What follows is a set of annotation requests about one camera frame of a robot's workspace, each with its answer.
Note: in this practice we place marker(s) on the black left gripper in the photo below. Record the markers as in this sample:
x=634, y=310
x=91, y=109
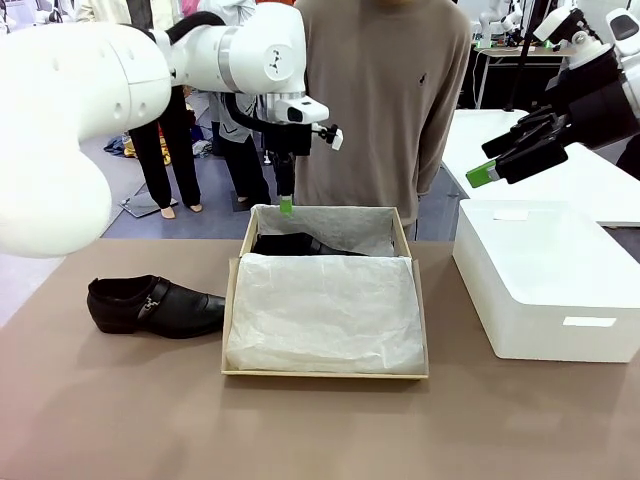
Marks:
x=287, y=137

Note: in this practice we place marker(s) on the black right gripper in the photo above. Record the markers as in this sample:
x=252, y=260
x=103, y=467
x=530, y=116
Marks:
x=590, y=105

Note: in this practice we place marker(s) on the black leather buckle shoe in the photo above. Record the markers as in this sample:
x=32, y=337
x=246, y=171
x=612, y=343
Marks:
x=290, y=245
x=160, y=305

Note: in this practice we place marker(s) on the brown cardboard shoe box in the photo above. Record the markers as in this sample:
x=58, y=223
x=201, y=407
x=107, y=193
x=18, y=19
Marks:
x=235, y=280

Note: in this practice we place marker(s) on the white tissue paper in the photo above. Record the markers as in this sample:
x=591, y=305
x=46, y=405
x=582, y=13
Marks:
x=325, y=310

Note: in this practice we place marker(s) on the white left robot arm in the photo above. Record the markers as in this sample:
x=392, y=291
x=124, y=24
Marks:
x=50, y=100

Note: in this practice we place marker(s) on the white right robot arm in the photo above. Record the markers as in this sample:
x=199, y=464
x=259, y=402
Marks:
x=627, y=75

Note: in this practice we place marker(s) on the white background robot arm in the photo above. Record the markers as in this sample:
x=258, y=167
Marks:
x=487, y=20

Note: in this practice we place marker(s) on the bystander in white coat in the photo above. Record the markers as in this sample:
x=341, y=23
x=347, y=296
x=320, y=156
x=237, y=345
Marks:
x=245, y=165

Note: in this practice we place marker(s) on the white side table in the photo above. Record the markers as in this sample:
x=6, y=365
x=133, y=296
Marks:
x=575, y=185

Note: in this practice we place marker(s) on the small white clamped block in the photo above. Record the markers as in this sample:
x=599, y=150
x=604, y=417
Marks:
x=336, y=140

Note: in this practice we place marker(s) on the pale clothing pile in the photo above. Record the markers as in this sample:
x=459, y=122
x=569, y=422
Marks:
x=202, y=149

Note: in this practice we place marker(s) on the black vertical pole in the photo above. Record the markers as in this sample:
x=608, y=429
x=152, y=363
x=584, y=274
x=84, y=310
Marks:
x=520, y=50

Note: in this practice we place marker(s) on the background work table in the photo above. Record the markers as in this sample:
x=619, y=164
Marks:
x=505, y=52

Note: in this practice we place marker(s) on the person in beige sweater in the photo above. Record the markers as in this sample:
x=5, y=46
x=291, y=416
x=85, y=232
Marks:
x=375, y=100

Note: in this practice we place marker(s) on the bystander in black trousers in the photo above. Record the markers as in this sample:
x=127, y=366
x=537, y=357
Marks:
x=155, y=165

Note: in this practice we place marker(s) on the white plastic bin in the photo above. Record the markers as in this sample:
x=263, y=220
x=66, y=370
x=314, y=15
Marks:
x=540, y=280

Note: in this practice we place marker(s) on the grey floor plate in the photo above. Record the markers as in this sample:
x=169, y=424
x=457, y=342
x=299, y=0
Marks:
x=145, y=206

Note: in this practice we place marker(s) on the blue yellow clothing pile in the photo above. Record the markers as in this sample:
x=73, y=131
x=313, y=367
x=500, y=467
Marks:
x=120, y=146

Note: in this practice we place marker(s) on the white label on bin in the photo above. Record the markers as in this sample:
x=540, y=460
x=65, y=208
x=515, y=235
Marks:
x=590, y=322

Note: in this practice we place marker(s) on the pink garment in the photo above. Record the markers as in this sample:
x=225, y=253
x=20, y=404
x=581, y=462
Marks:
x=189, y=5

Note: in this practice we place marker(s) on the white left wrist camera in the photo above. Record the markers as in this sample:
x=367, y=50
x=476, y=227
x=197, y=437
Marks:
x=300, y=111

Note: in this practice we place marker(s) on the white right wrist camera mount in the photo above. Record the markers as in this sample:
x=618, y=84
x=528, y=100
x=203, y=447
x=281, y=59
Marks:
x=560, y=25

